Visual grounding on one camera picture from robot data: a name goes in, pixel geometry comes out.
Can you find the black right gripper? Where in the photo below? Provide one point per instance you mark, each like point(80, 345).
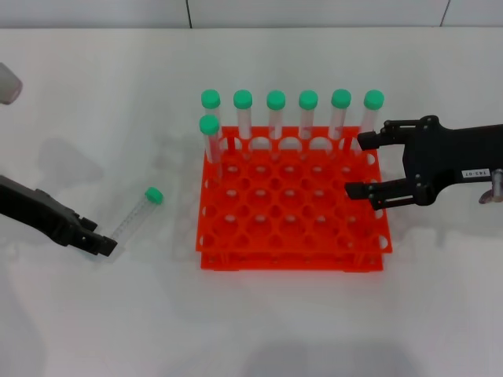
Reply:
point(444, 153)

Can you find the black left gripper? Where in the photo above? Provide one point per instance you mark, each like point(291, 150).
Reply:
point(43, 214)

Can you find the clear test tube green cap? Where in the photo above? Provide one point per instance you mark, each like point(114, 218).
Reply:
point(373, 99)
point(209, 125)
point(243, 99)
point(276, 99)
point(341, 98)
point(211, 99)
point(308, 99)
point(135, 214)

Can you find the orange test tube rack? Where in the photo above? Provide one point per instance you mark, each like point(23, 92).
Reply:
point(291, 264)

